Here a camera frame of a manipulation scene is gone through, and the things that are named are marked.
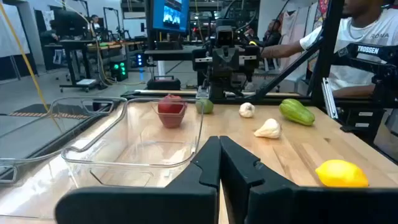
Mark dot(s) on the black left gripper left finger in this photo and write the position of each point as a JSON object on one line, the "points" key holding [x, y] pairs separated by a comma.
{"points": [[140, 205]]}

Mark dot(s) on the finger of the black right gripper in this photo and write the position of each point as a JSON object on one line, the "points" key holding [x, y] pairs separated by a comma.
{"points": [[219, 62], [232, 62]]}

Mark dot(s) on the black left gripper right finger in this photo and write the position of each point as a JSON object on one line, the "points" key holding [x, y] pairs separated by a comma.
{"points": [[311, 205]]}

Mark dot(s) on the small green lime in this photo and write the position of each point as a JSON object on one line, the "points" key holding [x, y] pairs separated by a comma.
{"points": [[205, 106]]}

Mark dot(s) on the white garlic bulb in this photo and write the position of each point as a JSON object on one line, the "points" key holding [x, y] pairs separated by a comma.
{"points": [[270, 129], [247, 110]]}

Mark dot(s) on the red orange apple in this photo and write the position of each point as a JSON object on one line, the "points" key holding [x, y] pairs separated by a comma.
{"points": [[170, 105]]}

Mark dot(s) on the green chayote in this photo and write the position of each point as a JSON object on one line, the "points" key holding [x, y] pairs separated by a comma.
{"points": [[297, 112]]}

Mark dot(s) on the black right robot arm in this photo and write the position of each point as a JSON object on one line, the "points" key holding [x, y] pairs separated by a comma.
{"points": [[219, 91]]}

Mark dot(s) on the large yellow lemon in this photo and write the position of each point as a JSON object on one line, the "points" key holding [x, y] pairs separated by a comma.
{"points": [[340, 174]]}

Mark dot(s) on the black carry case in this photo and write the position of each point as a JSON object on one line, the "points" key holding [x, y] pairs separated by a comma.
{"points": [[163, 84]]}

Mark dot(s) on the person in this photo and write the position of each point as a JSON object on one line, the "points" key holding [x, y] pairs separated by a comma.
{"points": [[363, 34], [94, 21], [273, 35]]}

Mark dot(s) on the large clear plastic bin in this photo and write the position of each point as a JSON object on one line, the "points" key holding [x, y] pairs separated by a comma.
{"points": [[130, 149]]}

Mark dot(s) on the blue lit monitor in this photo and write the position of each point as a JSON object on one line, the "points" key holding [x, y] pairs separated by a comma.
{"points": [[169, 15]]}

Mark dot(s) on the computer with green lights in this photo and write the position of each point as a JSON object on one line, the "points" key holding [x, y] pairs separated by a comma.
{"points": [[119, 71]]}

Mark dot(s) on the small clear plastic bin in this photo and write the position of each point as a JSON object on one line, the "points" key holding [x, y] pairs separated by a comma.
{"points": [[62, 124]]}

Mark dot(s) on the black mat orange stripes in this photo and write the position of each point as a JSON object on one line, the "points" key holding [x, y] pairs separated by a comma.
{"points": [[46, 115]]}

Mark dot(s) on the black standing desk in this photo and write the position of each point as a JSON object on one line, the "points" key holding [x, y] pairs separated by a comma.
{"points": [[73, 62]]}

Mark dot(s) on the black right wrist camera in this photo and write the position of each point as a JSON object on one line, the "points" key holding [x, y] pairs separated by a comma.
{"points": [[224, 36]]}

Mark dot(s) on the silver aluminium rail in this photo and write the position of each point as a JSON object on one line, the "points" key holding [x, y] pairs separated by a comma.
{"points": [[329, 99]]}

